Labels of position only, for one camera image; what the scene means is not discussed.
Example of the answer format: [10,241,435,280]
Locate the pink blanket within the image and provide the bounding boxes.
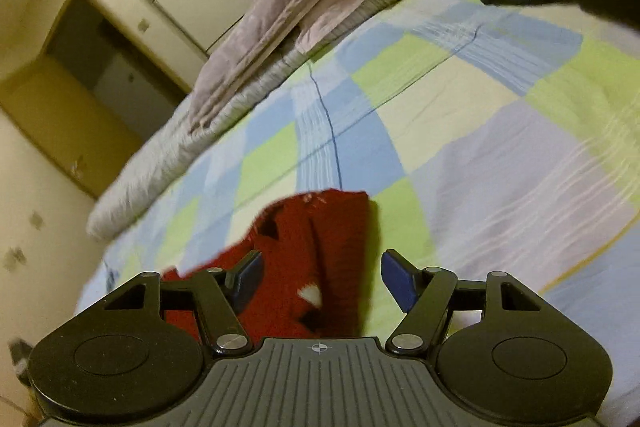
[187,0,371,135]

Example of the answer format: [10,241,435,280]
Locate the grey striped quilt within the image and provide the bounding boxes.
[86,0,481,242]

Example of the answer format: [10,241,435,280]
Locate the checkered bedsheet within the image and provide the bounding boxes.
[75,0,640,427]

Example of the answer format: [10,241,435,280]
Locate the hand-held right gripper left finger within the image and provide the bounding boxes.
[102,251,264,355]

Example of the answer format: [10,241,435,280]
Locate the yellow wooden door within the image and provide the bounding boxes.
[0,57,143,200]

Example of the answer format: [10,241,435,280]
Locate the red knitted sweater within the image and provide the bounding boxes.
[162,189,371,343]

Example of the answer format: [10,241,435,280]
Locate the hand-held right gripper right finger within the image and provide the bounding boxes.
[380,250,545,356]

